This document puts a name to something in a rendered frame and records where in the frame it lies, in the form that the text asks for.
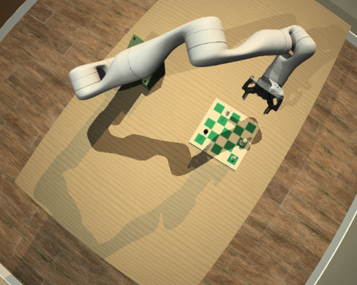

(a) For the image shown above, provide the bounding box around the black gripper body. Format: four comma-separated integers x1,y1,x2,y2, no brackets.
255,83,276,100

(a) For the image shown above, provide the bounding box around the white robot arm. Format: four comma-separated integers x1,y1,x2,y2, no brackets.
68,16,316,100

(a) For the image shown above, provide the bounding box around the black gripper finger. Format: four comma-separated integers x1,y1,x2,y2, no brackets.
263,94,284,115
242,76,263,100

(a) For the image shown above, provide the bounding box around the green and cream chessboard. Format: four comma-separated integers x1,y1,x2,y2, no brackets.
189,98,261,170

